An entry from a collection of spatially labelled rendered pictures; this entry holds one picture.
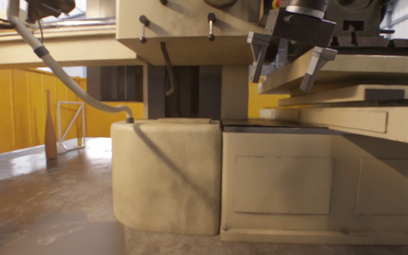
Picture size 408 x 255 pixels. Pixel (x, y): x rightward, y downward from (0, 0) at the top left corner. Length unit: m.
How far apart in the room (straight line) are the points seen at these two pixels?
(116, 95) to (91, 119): 2.28
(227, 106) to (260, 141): 0.66
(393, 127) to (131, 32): 1.15
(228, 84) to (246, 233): 1.07
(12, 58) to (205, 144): 1.53
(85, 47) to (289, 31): 1.37
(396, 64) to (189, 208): 1.14
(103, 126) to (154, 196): 2.94
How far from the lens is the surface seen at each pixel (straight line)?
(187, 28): 1.08
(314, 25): 0.49
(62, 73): 0.90
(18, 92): 3.43
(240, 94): 1.66
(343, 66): 0.99
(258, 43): 0.46
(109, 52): 1.51
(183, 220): 1.22
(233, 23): 1.08
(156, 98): 1.73
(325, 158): 1.19
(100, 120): 4.02
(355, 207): 1.36
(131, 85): 1.83
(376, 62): 1.07
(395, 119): 0.86
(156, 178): 1.15
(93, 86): 1.99
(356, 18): 1.12
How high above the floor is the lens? 0.69
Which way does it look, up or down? 5 degrees down
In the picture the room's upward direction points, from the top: 1 degrees clockwise
